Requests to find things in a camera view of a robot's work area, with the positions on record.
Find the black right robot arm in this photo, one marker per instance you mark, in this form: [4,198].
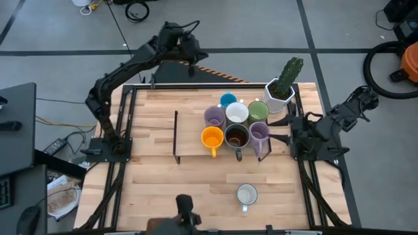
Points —
[339,117]

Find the green mug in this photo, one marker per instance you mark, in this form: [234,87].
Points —
[258,111]

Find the black computer mouse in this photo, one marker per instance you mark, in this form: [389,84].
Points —
[28,222]

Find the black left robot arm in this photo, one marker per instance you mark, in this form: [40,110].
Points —
[107,85]

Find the white hexagonal planter pot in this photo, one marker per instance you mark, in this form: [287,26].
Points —
[271,104]

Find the black mat, orange striped edge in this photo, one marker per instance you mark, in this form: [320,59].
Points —
[222,76]

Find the black equipment case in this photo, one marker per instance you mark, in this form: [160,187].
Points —
[403,16]

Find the green cactus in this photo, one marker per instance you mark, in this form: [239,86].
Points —
[290,73]

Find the black handheld object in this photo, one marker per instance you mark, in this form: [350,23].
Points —
[185,207]

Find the dark keyboard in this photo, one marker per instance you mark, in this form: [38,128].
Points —
[5,192]

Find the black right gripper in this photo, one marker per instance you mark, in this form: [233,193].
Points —
[302,134]

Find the black object on desk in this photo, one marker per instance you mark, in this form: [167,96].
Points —
[11,126]

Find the black power adapter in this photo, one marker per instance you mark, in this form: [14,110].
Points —
[55,147]

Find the yellow-orange faceted mug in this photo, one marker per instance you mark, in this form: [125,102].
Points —
[212,137]

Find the white round container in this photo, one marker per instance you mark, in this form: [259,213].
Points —
[80,2]

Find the dark teal brown glazed mug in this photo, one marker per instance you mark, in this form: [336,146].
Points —
[236,137]

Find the white bowl with brown paper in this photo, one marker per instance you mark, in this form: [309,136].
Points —
[63,199]

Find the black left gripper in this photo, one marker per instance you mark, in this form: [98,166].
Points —
[192,49]

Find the lavender ribbed mug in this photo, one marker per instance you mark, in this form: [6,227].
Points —
[259,132]

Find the person's hand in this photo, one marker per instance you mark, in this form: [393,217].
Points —
[160,226]

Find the orange vacuum cleaner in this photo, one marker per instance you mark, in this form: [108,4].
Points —
[411,62]

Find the dark purple ribbed mug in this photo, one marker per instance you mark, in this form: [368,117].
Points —
[214,115]

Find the black metal table frame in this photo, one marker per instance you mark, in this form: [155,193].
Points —
[128,89]

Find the grey desk top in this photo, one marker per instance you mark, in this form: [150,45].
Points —
[29,189]
[18,147]

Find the wooden shelf riser, black legs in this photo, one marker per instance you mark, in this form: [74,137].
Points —
[189,137]

